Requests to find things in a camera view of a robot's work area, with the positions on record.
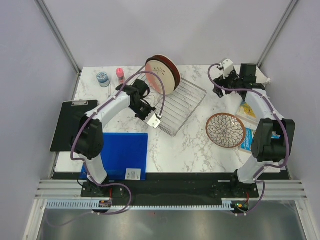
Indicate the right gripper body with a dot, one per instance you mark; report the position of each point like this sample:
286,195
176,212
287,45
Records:
230,82

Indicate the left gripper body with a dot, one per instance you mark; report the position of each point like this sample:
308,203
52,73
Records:
142,110

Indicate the pink cream branch plate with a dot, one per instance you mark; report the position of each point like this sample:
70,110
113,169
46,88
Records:
163,72

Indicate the wire dish rack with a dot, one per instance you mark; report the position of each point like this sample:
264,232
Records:
178,107

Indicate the red teal flower plate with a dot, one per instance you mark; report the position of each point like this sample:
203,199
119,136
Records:
171,65

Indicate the brown rim cream plate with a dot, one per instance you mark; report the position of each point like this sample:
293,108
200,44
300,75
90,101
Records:
166,70

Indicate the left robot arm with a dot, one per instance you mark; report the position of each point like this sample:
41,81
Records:
87,142

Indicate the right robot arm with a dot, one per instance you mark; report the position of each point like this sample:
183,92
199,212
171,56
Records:
272,143

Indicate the yellow cover book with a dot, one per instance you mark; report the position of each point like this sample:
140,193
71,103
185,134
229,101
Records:
246,113

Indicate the pink spice bottle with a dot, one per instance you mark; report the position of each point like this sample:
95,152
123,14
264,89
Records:
120,75

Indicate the brown rim petal plate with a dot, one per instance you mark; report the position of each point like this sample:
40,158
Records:
225,130

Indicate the blue plastic folder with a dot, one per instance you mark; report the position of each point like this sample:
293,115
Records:
120,156

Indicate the blue lid jar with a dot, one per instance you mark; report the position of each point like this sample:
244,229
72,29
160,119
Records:
103,79

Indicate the blue treehouse book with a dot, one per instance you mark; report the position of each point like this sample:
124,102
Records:
244,150

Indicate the black clipboard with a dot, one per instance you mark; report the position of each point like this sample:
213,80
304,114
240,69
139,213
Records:
68,123

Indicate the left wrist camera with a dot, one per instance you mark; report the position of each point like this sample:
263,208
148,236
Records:
152,120

